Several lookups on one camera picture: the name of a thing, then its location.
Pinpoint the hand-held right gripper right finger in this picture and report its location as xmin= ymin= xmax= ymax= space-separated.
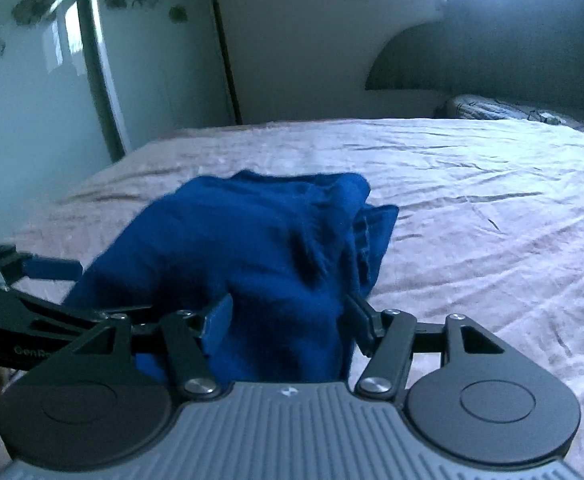
xmin=344 ymin=292 xmax=510 ymax=401

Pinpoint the patterned pillow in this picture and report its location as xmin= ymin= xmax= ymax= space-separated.
xmin=434 ymin=94 xmax=584 ymax=132

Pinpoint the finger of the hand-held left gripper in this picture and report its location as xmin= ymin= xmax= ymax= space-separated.
xmin=0 ymin=244 xmax=84 ymax=283
xmin=0 ymin=285 xmax=154 ymax=351

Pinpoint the bed with pink sheet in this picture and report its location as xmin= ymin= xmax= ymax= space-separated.
xmin=2 ymin=117 xmax=584 ymax=480

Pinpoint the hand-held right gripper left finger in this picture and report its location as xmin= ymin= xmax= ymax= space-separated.
xmin=59 ymin=294 xmax=234 ymax=401

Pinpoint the wardrobe with floral glass doors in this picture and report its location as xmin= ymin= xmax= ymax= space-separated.
xmin=0 ymin=0 xmax=243 ymax=231

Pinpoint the blue sweater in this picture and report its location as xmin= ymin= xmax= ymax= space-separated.
xmin=64 ymin=170 xmax=400 ymax=383

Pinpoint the dark cloud-shaped headboard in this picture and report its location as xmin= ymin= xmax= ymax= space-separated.
xmin=364 ymin=0 xmax=584 ymax=121

